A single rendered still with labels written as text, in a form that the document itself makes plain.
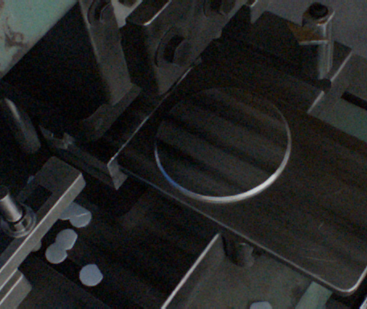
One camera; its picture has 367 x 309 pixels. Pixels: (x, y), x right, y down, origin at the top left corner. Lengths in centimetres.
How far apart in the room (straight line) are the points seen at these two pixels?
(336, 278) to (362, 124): 29
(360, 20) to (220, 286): 119
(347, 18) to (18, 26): 152
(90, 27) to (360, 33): 141
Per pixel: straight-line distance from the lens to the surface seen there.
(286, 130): 68
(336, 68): 83
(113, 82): 56
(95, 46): 46
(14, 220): 69
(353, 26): 184
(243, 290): 75
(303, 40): 74
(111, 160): 69
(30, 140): 75
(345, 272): 62
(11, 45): 39
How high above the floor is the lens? 134
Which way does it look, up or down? 57 degrees down
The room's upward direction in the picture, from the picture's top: 7 degrees counter-clockwise
